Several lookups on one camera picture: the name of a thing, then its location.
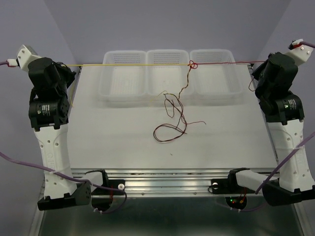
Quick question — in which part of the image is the yellow wire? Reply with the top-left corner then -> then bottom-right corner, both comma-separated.
61,63 -> 194,108

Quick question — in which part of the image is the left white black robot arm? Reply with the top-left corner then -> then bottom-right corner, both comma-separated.
28,58 -> 91,210

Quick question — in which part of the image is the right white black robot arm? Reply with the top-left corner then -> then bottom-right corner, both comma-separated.
226,52 -> 315,207

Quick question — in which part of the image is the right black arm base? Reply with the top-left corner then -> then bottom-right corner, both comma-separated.
208,178 -> 254,211

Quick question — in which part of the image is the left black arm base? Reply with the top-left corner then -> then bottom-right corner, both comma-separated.
81,179 -> 127,214

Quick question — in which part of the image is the right white plastic basket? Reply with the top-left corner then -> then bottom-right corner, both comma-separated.
189,49 -> 243,100

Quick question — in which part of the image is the white plastic basket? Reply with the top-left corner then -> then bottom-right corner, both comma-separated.
189,49 -> 243,100
98,50 -> 146,102
146,49 -> 193,100

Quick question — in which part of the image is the left white plastic basket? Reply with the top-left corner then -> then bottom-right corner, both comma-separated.
98,50 -> 146,102

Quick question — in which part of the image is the middle white plastic basket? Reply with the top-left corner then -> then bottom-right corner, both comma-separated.
146,49 -> 193,100

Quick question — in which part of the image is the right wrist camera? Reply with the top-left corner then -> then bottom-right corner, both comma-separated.
286,39 -> 315,66

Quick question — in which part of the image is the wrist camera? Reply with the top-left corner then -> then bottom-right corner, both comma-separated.
286,39 -> 315,66
7,45 -> 41,72

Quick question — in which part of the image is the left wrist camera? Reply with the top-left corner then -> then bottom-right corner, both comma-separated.
7,45 -> 41,72

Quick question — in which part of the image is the red black twin wire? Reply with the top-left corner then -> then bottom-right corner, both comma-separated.
153,92 -> 207,144

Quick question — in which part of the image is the aluminium frame rail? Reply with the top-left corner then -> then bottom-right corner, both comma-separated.
40,168 -> 300,199

